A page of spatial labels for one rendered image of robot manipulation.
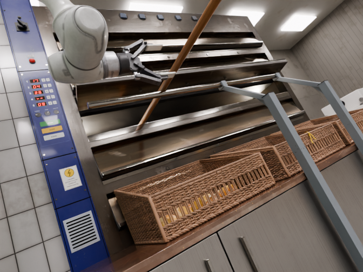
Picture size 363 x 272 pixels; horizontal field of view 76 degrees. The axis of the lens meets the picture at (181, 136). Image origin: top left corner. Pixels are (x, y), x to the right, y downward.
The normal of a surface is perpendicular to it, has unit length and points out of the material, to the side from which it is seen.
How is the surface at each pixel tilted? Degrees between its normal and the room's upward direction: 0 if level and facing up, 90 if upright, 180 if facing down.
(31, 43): 90
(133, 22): 90
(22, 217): 90
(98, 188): 90
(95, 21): 108
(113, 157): 70
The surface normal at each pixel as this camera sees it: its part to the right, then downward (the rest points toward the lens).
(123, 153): 0.24, -0.68
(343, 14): -0.83, 0.22
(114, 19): 0.40, -0.40
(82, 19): 0.60, -0.12
